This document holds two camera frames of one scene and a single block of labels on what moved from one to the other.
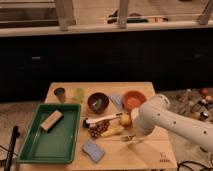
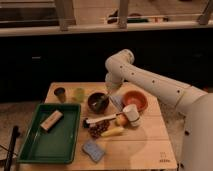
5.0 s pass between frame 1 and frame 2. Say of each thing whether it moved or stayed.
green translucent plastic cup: stayed
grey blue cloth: stayed
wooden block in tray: stayed
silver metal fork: moved
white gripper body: moved
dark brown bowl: stayed
